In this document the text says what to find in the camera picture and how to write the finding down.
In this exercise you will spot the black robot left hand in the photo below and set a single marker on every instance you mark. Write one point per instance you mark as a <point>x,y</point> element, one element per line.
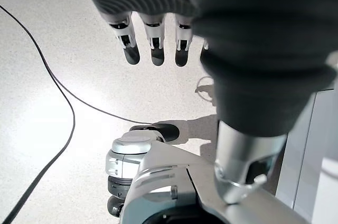
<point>251,36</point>

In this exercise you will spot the silver robot left leg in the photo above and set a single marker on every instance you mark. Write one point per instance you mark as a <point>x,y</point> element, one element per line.
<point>158,181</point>

